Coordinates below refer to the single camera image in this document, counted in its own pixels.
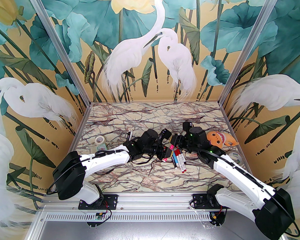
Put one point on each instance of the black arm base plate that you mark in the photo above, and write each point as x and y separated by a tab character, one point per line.
110	200
198	200

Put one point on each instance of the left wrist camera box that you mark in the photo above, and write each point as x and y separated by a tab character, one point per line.
166	134

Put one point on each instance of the pink highlighter pen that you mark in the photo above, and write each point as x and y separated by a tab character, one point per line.
165	160

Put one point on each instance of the aluminium back rail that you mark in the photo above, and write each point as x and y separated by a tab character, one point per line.
155	102

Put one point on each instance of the small white tape roll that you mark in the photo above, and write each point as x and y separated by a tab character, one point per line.
96	140

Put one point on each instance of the small board with yellow connector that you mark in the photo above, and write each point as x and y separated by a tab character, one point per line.
214	217

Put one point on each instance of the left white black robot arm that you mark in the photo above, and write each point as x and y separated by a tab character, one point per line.
102	159

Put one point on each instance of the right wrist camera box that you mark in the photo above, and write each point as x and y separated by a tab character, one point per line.
187	126

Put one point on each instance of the perforated metal strip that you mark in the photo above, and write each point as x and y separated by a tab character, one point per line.
152	217

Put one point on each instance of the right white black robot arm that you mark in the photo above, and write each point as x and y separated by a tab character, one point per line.
240	176

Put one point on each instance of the aluminium frame post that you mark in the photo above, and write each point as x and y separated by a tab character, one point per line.
60	46
250	46

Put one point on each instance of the orange fish plush toy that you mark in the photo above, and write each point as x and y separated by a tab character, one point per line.
217	139

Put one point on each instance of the small green circuit board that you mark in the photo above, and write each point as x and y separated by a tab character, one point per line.
98	216

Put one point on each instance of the large white tape roll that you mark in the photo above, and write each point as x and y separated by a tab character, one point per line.
236	156

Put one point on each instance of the grey metal panel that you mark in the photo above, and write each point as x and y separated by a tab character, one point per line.
152	231

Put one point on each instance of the thin white pen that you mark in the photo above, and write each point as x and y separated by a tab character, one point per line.
131	135

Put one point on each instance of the aluminium front rail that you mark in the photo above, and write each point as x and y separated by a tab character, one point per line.
155	201

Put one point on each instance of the blue pen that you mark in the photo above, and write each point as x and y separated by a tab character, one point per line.
174	159

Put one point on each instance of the white marker with red end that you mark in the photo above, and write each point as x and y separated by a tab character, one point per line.
179	162
183	164

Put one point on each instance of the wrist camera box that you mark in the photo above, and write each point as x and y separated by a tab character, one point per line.
166	134
187	126

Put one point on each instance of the aluminium rail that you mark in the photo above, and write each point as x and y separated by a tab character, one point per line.
155	201
155	102

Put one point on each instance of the teal and white small box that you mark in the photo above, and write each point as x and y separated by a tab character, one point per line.
101	147

